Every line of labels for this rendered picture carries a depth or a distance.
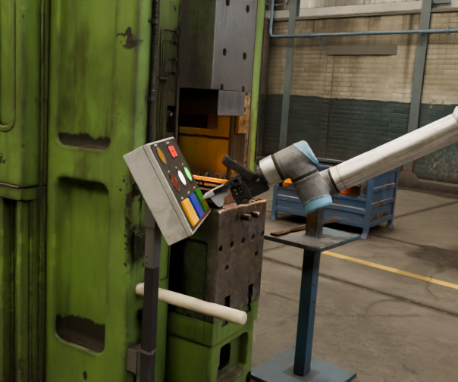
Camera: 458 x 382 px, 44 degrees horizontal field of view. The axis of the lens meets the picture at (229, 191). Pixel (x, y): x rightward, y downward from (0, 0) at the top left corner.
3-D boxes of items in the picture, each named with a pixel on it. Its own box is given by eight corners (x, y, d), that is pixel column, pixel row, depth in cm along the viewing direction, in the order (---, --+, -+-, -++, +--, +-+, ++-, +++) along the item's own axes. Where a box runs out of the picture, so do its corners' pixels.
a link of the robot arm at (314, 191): (336, 200, 181) (320, 165, 181) (333, 206, 170) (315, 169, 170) (310, 211, 184) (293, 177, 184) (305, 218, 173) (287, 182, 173)
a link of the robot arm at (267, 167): (270, 156, 172) (271, 153, 182) (255, 163, 173) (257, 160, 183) (282, 183, 173) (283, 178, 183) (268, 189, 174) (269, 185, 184)
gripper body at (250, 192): (235, 206, 177) (270, 190, 175) (223, 182, 176) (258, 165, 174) (237, 202, 184) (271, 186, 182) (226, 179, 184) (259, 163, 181)
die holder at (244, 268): (259, 297, 251) (267, 199, 244) (213, 324, 219) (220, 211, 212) (161, 271, 280) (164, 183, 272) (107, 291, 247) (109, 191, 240)
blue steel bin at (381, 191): (394, 227, 641) (401, 165, 629) (366, 239, 577) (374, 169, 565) (302, 210, 710) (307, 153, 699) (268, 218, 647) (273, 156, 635)
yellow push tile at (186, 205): (199, 219, 166) (188, 197, 165) (194, 225, 158) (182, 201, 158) (194, 222, 166) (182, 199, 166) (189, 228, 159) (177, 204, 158)
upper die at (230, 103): (243, 115, 229) (245, 92, 227) (217, 115, 212) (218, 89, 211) (162, 109, 250) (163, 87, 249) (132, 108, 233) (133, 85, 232)
